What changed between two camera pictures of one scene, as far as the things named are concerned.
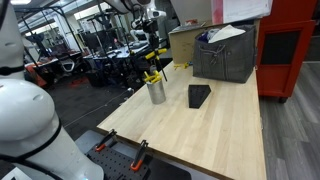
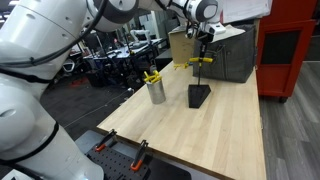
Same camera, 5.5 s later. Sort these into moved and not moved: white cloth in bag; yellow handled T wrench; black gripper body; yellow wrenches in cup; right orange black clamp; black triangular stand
Moved: black gripper body; yellow handled T wrench
Not moved: yellow wrenches in cup; black triangular stand; right orange black clamp; white cloth in bag
